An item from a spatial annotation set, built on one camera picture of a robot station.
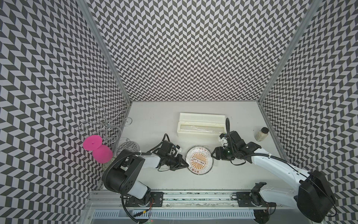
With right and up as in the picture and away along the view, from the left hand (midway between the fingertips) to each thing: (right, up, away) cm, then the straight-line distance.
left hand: (187, 166), depth 83 cm
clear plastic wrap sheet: (+8, +3, +3) cm, 9 cm away
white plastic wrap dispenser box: (+10, +24, +12) cm, 29 cm away
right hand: (+17, +6, -3) cm, 18 cm away
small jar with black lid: (+48, +19, +6) cm, 52 cm away
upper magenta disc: (-41, +20, -24) cm, 52 cm away
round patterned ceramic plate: (+8, +3, +3) cm, 9 cm away
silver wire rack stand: (-61, +24, +19) cm, 68 cm away
